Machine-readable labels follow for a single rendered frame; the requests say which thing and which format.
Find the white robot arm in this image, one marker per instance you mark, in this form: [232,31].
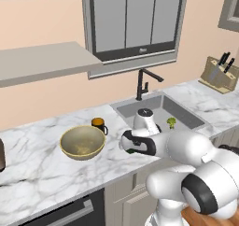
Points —
[193,148]

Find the beige bowl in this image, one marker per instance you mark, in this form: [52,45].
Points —
[82,144]

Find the steel sink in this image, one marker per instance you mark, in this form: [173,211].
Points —
[183,113]

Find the black mug, orange inside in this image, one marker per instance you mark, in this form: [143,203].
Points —
[101,127]

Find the black tap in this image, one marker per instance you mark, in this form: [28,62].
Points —
[140,86]

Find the dark green mug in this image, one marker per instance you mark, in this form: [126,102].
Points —
[130,151]

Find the green broccoli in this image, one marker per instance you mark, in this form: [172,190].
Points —
[171,122]

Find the beige drawer front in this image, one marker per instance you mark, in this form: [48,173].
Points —
[129,186]

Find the grey-framed window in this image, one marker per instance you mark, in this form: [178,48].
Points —
[137,21]

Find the wooden knife block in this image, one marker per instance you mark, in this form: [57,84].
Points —
[217,78]

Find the beige cupboard door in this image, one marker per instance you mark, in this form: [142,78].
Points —
[137,211]

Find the beige cupboard run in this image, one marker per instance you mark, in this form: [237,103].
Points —
[228,138]

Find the black dishwasher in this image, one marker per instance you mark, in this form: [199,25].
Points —
[67,212]

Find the dark brown appliance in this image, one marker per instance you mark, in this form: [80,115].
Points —
[2,156]

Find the beige wall shelf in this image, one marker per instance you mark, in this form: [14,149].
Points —
[43,61]

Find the grey frame on wall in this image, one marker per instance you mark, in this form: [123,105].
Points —
[229,11]

